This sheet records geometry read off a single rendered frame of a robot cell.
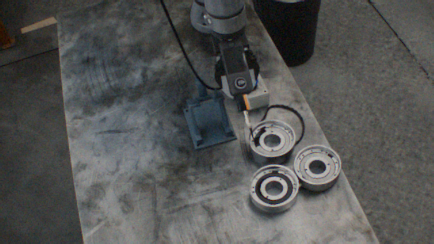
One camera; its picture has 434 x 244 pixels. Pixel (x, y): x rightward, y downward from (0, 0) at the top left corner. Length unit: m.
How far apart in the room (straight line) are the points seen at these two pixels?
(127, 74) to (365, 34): 1.60
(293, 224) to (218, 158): 0.24
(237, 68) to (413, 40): 1.84
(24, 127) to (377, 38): 1.85
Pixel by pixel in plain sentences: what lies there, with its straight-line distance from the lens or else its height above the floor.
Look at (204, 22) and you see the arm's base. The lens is 1.49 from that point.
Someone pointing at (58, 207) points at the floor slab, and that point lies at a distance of 2.22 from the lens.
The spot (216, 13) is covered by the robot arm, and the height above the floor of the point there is 1.16.
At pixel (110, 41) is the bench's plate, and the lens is 1.54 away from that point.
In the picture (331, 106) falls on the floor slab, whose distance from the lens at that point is 2.35.
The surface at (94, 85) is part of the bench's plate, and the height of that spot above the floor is 0.80.
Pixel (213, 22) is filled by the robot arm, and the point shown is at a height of 1.14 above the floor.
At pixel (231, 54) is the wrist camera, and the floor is 1.06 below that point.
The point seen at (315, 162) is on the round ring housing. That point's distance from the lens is 1.16.
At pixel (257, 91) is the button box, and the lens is 1.25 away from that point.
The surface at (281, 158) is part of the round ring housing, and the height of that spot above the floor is 0.83.
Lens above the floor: 1.77
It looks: 50 degrees down
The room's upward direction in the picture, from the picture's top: 8 degrees counter-clockwise
